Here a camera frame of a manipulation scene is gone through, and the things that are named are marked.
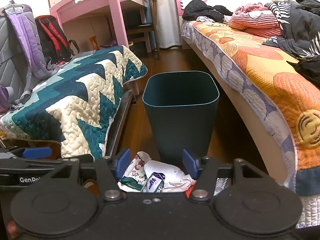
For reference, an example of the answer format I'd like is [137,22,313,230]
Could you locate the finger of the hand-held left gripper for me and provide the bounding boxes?
[0,154,94,174]
[0,147,52,160]

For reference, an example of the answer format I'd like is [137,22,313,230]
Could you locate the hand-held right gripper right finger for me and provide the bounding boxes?
[182,149,262,202]

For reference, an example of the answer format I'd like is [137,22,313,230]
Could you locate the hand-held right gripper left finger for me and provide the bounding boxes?
[54,148,132,202]

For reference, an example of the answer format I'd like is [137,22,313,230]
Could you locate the white patterned paper wrapper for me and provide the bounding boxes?
[122,151,153,188]

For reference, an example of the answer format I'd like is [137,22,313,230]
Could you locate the green wrapper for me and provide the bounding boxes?
[119,175,142,191]

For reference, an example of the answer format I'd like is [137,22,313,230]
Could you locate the red plastic bag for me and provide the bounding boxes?
[184,185,198,198]

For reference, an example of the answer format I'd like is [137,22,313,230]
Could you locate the purple snack wrapper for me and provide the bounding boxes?
[141,171,167,193]

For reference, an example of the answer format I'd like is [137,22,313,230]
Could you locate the clear ribbed plastic tray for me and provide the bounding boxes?
[214,177,230,197]

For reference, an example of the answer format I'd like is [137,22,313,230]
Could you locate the dark teal trash bin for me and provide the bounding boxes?
[142,71,220,164]

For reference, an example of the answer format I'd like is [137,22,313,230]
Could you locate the brown slipper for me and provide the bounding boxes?
[81,179,99,197]

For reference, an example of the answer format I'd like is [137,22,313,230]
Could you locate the teal white zigzag quilt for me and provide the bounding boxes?
[0,45,147,160]

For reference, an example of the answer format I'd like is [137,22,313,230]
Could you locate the beige bed with pink headboard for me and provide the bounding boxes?
[174,0,298,193]

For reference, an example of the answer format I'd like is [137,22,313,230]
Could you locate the grey purple backpack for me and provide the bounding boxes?
[0,1,59,113]

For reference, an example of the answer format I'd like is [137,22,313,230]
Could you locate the red black backpack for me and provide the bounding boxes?
[34,15,80,63]

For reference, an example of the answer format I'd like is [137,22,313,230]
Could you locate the dark wooden chair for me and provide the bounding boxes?
[126,0,161,60]

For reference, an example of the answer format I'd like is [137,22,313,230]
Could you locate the dark cloth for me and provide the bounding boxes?
[293,54,320,92]

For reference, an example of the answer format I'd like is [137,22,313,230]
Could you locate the black garment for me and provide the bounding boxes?
[182,0,233,23]

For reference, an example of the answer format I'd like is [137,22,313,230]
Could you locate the pink striped garment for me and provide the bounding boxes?
[228,3,284,37]

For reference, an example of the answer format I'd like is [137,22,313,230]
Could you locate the black white striped blanket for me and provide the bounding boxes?
[262,0,320,58]

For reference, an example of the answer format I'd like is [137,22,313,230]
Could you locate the metal folding bed frame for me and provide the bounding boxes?
[105,80,140,159]

